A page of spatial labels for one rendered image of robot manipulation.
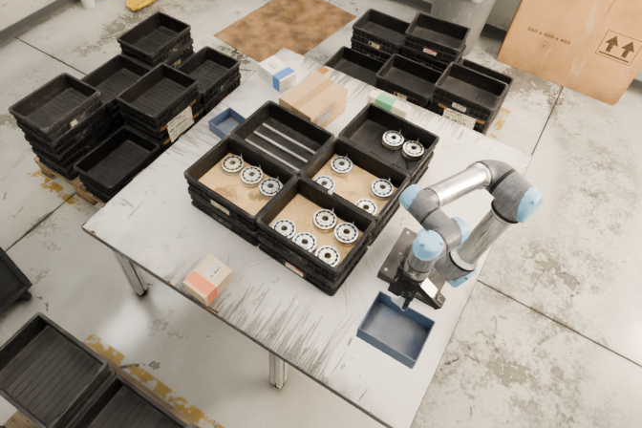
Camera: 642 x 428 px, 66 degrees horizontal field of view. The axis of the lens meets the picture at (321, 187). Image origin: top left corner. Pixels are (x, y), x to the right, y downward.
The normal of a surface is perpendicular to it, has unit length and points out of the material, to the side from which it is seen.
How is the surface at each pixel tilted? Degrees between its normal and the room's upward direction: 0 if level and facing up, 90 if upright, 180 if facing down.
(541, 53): 73
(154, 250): 0
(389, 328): 1
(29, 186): 0
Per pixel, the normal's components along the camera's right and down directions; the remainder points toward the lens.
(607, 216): 0.07, -0.61
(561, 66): -0.47, 0.44
